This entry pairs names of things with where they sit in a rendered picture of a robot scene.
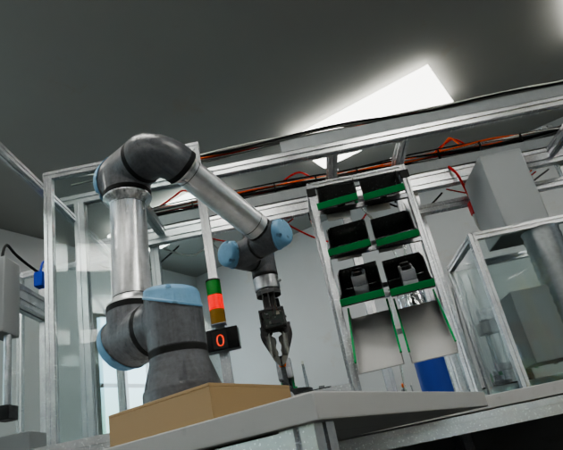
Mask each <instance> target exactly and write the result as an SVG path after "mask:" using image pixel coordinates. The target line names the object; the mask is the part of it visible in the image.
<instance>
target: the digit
mask: <svg viewBox="0 0 563 450"><path fill-rule="evenodd" d="M212 339H213V345H214V350H216V349H221V348H225V347H229V345H228V339H227V333H226V329H221V330H217V331H212Z"/></svg>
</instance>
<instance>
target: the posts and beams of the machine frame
mask: <svg viewBox="0 0 563 450"><path fill-rule="evenodd" d="M561 109H563V96H556V97H552V98H547V99H543V100H538V101H533V102H529V103H525V104H517V105H512V106H508V107H503V108H499V109H494V110H490V111H486V112H478V113H473V114H468V115H464V116H459V117H455V118H451V119H447V120H442V121H434V122H429V123H425V124H420V125H416V126H412V127H407V128H403V129H395V130H390V131H385V132H381V133H377V134H373V135H368V136H363V137H355V138H351V139H346V140H342V141H338V142H333V143H329V144H324V145H319V146H311V147H307V148H303V149H299V150H294V151H289V152H285V153H280V154H272V155H267V156H264V157H259V158H255V159H250V160H246V161H241V162H233V163H229V164H225V165H220V166H215V167H211V168H207V169H208V170H210V171H211V172H212V173H213V174H214V175H216V176H217V177H218V178H219V179H226V178H229V177H234V176H239V175H243V174H248V173H252V172H257V171H265V170H269V169H273V168H278V167H282V166H287V165H292V164H296V163H303V162H308V161H313V160H317V159H322V158H326V179H335V178H337V171H338V155H339V154H347V153H352V152H356V151H361V150H366V149H370V148H375V147H378V146H387V145H391V144H396V145H395V149H394V153H393V157H392V162H391V166H396V165H402V164H404V162H405V158H406V154H407V150H408V145H409V141H410V140H413V139H418V138H426V137H430V136H435V135H440V134H444V133H448V132H452V131H457V130H462V129H470V128H474V127H479V126H483V125H487V124H492V123H496V122H501V121H509V120H514V119H518V118H522V117H526V116H531V115H535V114H540V113H548V112H553V111H557V110H561ZM522 155H523V156H524V158H525V162H526V164H527V167H528V169H529V171H530V170H535V169H540V168H544V167H548V166H552V165H554V166H555V168H556V171H557V173H558V175H559V177H557V178H553V179H546V180H541V181H536V182H534V183H535V185H536V187H537V189H538V191H539V192H543V191H547V190H552V189H556V188H563V124H562V126H561V127H560V129H559V130H558V132H557V133H556V135H555V136H554V138H553V139H552V140H551V142H550V143H549V144H548V146H547V147H546V148H543V149H539V150H534V151H530V152H525V153H522ZM474 166H475V162H474V163H469V164H465V165H460V166H457V167H452V168H453V169H454V170H455V171H456V172H457V173H458V174H459V175H460V177H461V179H462V180H463V182H464V183H465V184H466V181H467V179H468V177H469V175H470V173H471V171H472V169H473V168H474ZM408 178H409V181H410V184H411V187H412V189H413V192H414V194H417V193H422V192H426V191H431V190H435V189H440V188H447V187H452V186H456V185H461V183H460V181H459V179H458V177H457V175H456V174H455V173H454V172H453V171H452V170H450V169H449V168H448V169H443V170H438V171H430V172H426V173H422V174H417V175H413V176H410V177H408ZM468 199H469V198H468V196H462V197H458V198H453V199H450V200H445V201H440V202H436V203H431V204H423V205H419V206H418V209H419V212H420V214H421V216H425V215H430V214H435V213H443V212H447V211H452V210H456V209H460V208H465V207H468V206H467V204H468V202H469V200H468ZM256 209H257V210H258V211H259V212H260V213H262V214H263V215H264V216H265V217H266V218H268V219H269V220H270V221H274V220H278V219H281V220H285V221H286V220H291V219H296V218H300V217H305V216H308V213H309V210H308V206H307V197H304V198H300V199H295V200H290V201H287V202H282V203H278V204H269V205H265V206H260V207H256ZM209 218H210V224H211V230H212V236H213V235H217V234H222V233H226V232H231V231H235V230H236V229H235V228H234V227H232V225H231V224H229V223H228V222H227V221H225V220H224V219H223V218H221V217H220V216H219V215H217V216H213V217H209Z"/></svg>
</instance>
